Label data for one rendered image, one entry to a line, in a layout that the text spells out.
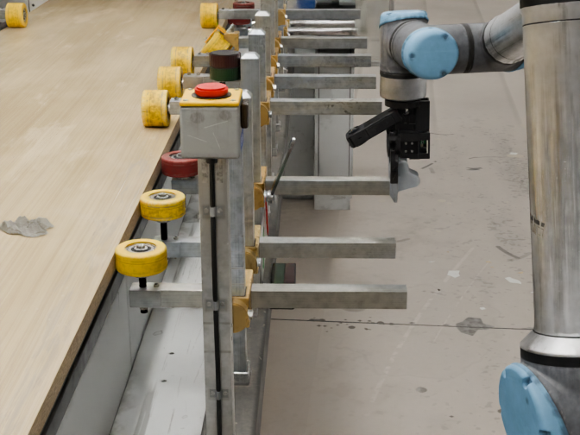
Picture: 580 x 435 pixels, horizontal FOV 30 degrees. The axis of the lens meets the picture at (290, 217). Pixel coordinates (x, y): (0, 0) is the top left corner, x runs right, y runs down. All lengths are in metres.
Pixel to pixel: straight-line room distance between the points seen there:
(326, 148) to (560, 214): 3.12
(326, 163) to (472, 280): 0.93
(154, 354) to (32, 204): 0.35
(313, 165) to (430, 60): 2.73
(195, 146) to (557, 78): 0.47
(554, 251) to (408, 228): 2.98
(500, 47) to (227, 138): 0.77
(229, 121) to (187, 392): 0.71
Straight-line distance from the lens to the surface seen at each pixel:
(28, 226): 1.81
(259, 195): 2.09
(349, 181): 2.15
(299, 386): 3.17
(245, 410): 1.65
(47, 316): 1.50
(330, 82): 2.61
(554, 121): 1.41
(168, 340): 2.05
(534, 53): 1.43
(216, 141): 1.28
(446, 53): 1.95
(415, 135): 2.11
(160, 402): 1.84
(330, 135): 4.48
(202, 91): 1.28
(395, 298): 1.70
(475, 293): 3.81
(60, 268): 1.66
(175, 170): 2.14
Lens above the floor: 1.52
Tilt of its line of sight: 20 degrees down
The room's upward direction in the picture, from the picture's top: straight up
